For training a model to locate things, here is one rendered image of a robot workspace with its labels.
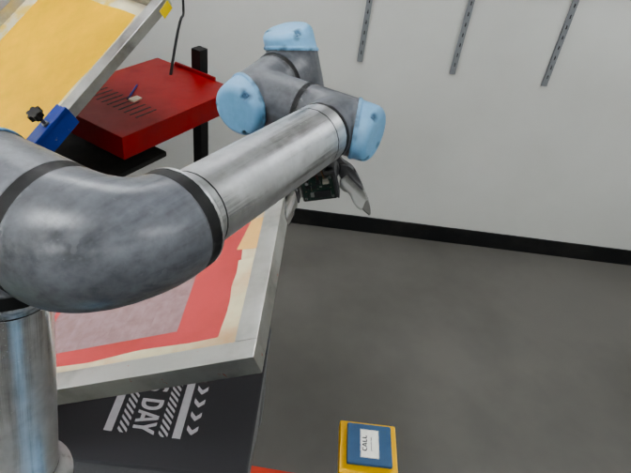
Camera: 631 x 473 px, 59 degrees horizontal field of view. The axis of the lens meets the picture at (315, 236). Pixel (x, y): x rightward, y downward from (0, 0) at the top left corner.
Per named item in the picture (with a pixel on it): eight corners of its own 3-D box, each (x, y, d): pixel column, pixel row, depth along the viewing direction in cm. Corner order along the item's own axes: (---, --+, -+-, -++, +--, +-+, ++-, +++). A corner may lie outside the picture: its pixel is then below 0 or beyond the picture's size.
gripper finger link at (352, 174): (349, 201, 98) (314, 170, 95) (349, 195, 100) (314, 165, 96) (368, 185, 96) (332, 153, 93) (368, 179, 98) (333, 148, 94)
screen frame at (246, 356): (296, 174, 131) (290, 160, 129) (262, 373, 84) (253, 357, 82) (17, 241, 149) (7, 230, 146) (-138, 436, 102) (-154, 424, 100)
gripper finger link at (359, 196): (369, 230, 97) (331, 198, 93) (368, 210, 102) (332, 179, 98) (382, 220, 95) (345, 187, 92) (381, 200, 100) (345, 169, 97)
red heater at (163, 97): (159, 79, 258) (157, 53, 250) (236, 112, 240) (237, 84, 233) (41, 121, 215) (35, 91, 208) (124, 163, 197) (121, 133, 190)
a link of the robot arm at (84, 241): (102, 265, 33) (398, 84, 71) (-22, 200, 37) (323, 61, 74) (113, 394, 39) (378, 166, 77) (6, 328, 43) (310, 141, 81)
